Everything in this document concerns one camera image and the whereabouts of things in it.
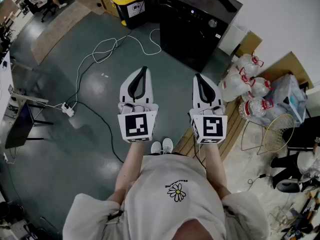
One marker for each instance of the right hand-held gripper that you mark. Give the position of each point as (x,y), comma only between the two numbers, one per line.
(212,126)

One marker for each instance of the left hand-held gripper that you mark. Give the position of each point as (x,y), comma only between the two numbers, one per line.
(137,127)

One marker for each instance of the black washing machine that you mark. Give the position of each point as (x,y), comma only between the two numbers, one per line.
(190,34)

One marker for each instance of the person's left forearm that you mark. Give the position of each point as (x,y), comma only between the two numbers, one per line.
(127,169)

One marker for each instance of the person's right forearm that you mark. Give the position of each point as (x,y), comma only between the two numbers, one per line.
(215,169)

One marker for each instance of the wooden slat pallet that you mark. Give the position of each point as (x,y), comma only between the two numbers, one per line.
(232,131)

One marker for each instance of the white board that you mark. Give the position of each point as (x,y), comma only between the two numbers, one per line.
(231,39)

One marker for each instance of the person's right white shoe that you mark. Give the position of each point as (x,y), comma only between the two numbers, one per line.
(167,145)

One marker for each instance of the small cardboard sheet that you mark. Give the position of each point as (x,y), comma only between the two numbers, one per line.
(250,42)

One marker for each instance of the white power strip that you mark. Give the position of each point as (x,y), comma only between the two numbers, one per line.
(68,109)

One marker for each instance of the black bin with yellow lid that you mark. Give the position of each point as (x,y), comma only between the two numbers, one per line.
(130,6)

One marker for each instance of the clear plastic storage box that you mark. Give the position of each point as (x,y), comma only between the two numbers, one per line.
(292,96)

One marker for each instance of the large cardboard sheet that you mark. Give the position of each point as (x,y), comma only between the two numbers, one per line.
(287,64)

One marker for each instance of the brown cardboard box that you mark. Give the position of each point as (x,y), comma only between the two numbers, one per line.
(106,4)

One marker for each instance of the brown floor mat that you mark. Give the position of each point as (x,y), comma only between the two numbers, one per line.
(57,29)

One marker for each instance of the person's white shirt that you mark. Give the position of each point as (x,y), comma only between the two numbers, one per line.
(170,209)

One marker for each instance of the white plastic bag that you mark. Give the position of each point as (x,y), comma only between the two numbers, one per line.
(308,162)

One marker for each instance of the black side table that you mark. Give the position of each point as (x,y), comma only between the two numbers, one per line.
(20,129)

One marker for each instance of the black office chair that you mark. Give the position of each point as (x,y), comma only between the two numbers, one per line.
(37,9)

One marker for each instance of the pile of assorted tools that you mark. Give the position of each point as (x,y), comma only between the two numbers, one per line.
(305,209)

